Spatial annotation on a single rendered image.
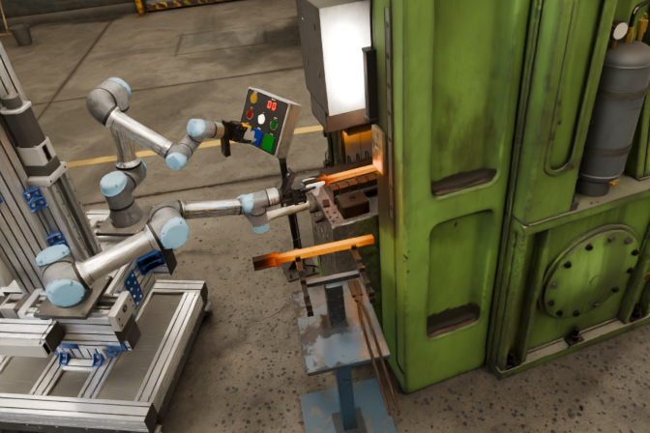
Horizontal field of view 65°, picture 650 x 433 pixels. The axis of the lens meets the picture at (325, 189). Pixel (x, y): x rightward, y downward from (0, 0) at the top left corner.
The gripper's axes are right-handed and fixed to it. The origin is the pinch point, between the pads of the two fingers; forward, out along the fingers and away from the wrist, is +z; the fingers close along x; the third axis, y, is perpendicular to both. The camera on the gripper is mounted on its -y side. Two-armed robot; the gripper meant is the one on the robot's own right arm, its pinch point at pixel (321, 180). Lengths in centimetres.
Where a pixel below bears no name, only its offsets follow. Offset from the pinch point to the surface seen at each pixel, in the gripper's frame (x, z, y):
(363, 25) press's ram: 13, 17, -68
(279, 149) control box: -37.9, -9.7, 1.3
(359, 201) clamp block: 18.5, 10.3, 2.4
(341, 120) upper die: 7.7, 8.7, -30.6
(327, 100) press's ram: 12.4, 2.0, -42.7
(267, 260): 39, -34, 2
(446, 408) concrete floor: 61, 32, 100
